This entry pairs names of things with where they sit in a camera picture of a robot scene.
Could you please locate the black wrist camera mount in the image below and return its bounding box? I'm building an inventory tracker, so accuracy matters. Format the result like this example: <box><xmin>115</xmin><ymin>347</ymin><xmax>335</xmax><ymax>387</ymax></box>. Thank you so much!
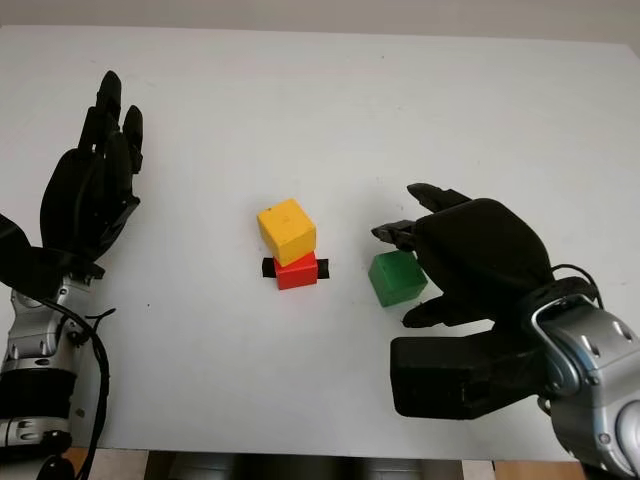
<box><xmin>389</xmin><ymin>327</ymin><xmax>551</xmax><ymax>420</ymax></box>
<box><xmin>0</xmin><ymin>213</ymin><xmax>106</xmax><ymax>304</ymax></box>

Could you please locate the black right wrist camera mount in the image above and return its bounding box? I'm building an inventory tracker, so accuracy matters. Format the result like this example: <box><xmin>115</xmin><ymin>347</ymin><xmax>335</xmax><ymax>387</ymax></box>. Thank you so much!
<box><xmin>389</xmin><ymin>327</ymin><xmax>551</xmax><ymax>420</ymax></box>

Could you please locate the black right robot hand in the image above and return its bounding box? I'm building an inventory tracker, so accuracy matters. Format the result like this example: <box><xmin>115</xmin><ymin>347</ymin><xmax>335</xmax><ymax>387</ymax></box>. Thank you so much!
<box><xmin>371</xmin><ymin>183</ymin><xmax>556</xmax><ymax>341</ymax></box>

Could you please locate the yellow cube block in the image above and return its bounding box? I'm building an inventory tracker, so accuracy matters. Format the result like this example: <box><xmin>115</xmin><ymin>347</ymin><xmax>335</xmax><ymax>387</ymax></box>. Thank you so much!
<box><xmin>256</xmin><ymin>198</ymin><xmax>318</xmax><ymax>267</ymax></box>

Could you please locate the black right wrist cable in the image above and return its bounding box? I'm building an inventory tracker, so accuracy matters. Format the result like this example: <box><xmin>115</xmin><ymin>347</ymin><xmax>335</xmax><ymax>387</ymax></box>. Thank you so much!
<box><xmin>549</xmin><ymin>263</ymin><xmax>601</xmax><ymax>306</ymax></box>

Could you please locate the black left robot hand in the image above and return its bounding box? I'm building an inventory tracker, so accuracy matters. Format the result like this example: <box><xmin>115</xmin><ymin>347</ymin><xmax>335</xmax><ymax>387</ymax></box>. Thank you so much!
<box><xmin>39</xmin><ymin>69</ymin><xmax>145</xmax><ymax>266</ymax></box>

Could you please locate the black tape strip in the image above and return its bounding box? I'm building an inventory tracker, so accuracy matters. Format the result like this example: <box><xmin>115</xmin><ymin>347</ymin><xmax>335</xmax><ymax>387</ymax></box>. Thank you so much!
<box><xmin>261</xmin><ymin>257</ymin><xmax>330</xmax><ymax>280</ymax></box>

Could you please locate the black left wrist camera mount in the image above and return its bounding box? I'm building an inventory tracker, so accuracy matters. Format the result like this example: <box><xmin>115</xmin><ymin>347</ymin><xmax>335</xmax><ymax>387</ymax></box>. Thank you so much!
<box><xmin>0</xmin><ymin>213</ymin><xmax>106</xmax><ymax>304</ymax></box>

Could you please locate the red cube block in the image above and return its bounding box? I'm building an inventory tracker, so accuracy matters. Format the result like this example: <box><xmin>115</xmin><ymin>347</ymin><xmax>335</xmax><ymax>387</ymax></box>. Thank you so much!
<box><xmin>273</xmin><ymin>251</ymin><xmax>319</xmax><ymax>291</ymax></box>

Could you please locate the dark robot torso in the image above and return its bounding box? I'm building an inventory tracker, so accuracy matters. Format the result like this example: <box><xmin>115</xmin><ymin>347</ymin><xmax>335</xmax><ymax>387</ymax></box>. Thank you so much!
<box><xmin>144</xmin><ymin>449</ymin><xmax>464</xmax><ymax>480</ymax></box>

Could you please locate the green cube block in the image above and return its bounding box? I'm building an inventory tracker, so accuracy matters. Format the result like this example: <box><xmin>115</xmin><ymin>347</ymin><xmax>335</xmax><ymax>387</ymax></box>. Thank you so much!
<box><xmin>367</xmin><ymin>251</ymin><xmax>428</xmax><ymax>308</ymax></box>

